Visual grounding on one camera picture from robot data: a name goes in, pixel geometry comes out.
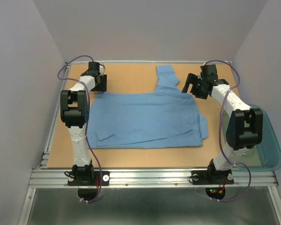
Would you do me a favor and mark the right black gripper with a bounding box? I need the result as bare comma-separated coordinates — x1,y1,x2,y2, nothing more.
181,73,207,99

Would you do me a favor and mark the blue long sleeve shirt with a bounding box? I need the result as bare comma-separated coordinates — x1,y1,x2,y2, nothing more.
88,65,208,149

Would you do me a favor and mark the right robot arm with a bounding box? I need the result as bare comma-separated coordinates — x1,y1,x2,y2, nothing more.
182,63,263,185

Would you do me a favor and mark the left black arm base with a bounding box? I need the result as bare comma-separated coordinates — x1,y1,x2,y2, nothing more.
64,171,110,204

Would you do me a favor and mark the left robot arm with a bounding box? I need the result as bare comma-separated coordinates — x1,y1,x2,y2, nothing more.
60,61,107,186

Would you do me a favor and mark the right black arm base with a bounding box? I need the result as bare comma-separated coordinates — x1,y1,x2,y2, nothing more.
189,170,235,201

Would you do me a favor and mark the translucent teal plastic bin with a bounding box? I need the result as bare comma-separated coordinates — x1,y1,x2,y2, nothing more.
234,104,281,172

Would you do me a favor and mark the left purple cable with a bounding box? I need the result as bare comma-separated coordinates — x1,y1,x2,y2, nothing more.
57,55,103,204

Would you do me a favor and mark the aluminium mounting rail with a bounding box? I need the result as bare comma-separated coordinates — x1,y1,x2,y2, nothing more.
19,168,280,225

